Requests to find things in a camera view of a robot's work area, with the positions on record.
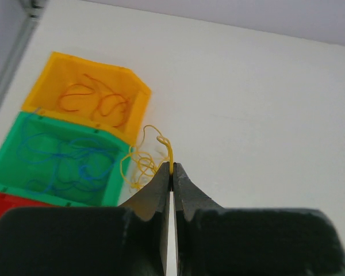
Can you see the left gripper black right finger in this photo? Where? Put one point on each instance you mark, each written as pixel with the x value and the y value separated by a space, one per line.
pixel 214 240

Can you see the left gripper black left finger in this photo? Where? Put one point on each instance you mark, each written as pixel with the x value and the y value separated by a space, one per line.
pixel 130 239

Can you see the upper green plastic bin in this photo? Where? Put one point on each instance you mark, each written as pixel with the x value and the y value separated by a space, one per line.
pixel 61 163

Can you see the red plastic bin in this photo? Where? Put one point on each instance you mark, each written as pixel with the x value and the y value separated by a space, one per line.
pixel 8 202

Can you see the orange plastic bin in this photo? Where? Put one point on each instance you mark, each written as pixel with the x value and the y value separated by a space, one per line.
pixel 96 95

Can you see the left aluminium frame post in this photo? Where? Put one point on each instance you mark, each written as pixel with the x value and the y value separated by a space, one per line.
pixel 18 20

